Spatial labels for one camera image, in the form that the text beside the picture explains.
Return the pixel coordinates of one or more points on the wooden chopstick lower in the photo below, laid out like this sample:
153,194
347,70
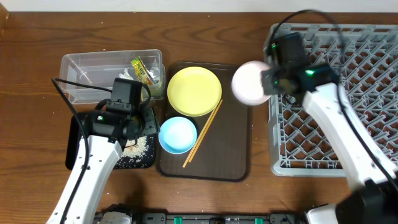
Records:
202,141

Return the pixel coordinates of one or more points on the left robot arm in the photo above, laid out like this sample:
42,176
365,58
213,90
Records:
94,162

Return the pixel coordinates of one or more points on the green snack wrapper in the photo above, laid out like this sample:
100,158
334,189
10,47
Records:
142,73

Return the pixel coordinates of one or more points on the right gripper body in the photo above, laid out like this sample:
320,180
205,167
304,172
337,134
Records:
273,81

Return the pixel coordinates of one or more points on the dark brown serving tray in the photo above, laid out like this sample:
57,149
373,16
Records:
225,152

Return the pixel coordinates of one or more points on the wooden chopstick upper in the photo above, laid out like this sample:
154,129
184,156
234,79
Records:
203,133

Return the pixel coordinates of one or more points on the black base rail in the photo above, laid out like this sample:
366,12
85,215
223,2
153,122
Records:
121,213

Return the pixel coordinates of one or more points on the cooked rice pile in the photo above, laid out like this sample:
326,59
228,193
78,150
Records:
138,156

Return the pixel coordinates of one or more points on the wooden chopstick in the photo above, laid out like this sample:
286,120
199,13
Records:
202,141
203,133

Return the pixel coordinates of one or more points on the yellow plate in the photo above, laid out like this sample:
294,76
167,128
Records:
194,91

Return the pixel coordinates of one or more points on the black waste tray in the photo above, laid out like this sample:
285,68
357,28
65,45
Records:
73,143

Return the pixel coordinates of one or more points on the white tissue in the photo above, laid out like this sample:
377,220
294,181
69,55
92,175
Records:
125,75

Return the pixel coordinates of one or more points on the grey dishwasher rack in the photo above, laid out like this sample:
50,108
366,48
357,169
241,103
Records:
368,61

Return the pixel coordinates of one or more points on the blue bowl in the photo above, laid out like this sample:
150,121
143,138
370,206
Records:
177,135

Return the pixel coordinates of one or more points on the clear plastic waste bin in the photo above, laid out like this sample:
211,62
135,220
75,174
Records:
102,68

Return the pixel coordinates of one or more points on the pink white bowl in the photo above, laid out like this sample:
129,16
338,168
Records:
246,83

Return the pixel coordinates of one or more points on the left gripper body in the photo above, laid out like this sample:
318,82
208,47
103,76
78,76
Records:
137,119

